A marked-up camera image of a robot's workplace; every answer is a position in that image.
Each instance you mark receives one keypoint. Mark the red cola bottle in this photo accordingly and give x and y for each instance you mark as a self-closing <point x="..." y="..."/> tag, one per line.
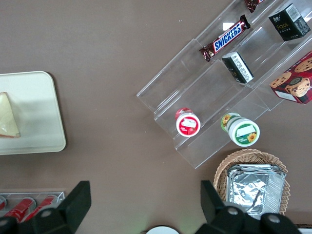
<point x="20" y="207"/>
<point x="2" y="202"/>
<point x="41" y="206"/>

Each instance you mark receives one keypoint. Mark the small black carton box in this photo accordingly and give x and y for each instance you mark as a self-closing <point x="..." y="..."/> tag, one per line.
<point x="237" y="68"/>
<point x="288" y="22"/>

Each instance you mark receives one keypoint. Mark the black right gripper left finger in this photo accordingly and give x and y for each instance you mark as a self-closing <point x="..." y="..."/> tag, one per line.
<point x="61" y="219"/>

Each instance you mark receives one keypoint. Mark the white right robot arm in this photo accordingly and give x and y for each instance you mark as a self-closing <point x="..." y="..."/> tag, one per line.
<point x="163" y="231"/>

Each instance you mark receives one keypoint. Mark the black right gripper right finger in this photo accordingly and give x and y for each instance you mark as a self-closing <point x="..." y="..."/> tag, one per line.
<point x="219" y="219"/>

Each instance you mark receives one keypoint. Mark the clear acrylic step shelf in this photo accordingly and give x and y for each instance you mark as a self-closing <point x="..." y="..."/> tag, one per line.
<point x="195" y="97"/>

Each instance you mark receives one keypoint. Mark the triangular sandwich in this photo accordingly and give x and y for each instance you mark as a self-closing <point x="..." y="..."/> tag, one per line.
<point x="7" y="117"/>

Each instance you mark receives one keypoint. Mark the red lid yogurt cup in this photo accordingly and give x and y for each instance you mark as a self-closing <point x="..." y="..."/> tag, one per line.
<point x="187" y="124"/>

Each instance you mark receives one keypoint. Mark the clear acrylic bottle rack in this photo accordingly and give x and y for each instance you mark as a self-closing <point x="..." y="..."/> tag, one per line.
<point x="59" y="195"/>

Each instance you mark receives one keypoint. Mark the light wicker basket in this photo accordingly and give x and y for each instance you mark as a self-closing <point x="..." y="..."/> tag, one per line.
<point x="243" y="158"/>

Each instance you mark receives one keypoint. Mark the cream plastic tray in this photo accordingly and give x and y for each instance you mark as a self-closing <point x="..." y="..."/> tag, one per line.
<point x="36" y="97"/>

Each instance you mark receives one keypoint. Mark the red cookie box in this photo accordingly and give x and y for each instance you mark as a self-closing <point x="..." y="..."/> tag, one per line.
<point x="297" y="80"/>

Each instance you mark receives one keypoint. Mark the green lid yogurt cup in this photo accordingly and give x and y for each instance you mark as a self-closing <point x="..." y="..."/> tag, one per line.
<point x="243" y="131"/>

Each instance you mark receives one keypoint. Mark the Snickers chocolate bar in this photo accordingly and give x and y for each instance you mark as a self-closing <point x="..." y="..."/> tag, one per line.
<point x="253" y="5"/>
<point x="225" y="39"/>

